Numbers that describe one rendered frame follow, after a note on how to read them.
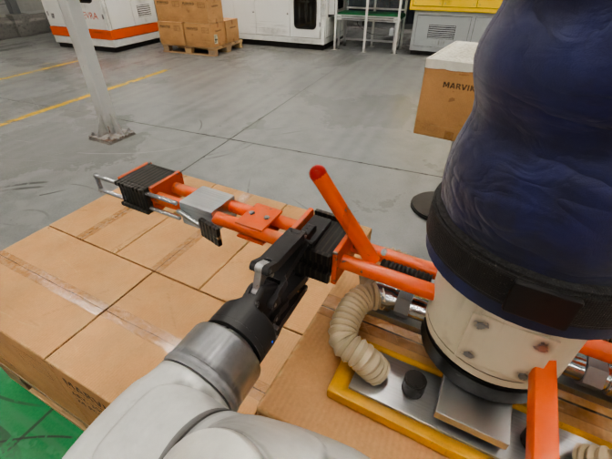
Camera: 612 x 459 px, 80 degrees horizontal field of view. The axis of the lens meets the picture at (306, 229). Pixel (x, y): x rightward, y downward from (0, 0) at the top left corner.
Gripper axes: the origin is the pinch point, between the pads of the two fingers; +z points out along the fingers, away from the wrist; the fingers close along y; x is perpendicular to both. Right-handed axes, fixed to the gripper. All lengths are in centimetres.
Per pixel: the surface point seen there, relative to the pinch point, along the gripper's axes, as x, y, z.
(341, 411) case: 11.7, 12.9, -15.1
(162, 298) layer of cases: -60, 54, 11
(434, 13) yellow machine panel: -121, 51, 719
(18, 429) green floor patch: -108, 107, -32
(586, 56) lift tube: 22.7, -29.5, -9.3
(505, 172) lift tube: 20.9, -20.6, -8.0
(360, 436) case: 15.0, 13.0, -16.9
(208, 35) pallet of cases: -476, 81, 529
